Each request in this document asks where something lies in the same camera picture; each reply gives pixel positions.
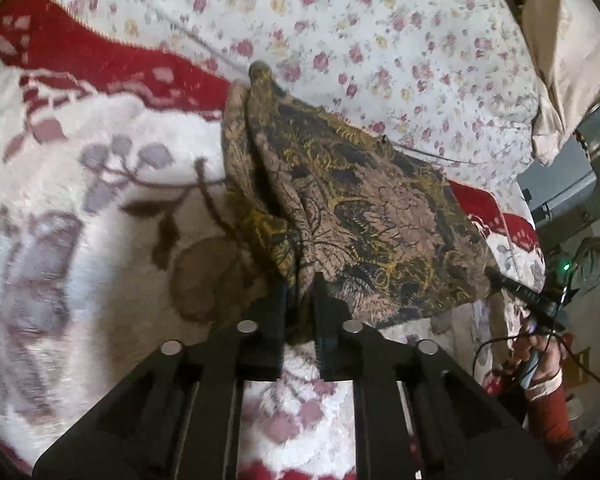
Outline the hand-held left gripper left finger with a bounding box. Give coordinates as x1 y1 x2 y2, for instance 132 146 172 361
32 280 288 480

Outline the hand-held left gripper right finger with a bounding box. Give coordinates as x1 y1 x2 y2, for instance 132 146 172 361
312 272 556 480

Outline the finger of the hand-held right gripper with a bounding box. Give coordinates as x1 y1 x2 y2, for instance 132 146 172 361
485 267 543 313

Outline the dark floral patterned garment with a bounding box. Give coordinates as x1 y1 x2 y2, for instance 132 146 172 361
221 60 501 346

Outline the person's right hand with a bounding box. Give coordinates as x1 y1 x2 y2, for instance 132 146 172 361
512 321 572 392

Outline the red and white fleece blanket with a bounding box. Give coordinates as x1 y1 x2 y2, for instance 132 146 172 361
0 0 548 480

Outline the cream pillow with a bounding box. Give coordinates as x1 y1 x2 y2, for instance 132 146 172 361
522 0 600 166

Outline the floral print bedsheet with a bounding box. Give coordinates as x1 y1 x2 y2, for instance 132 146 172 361
15 0 541 196

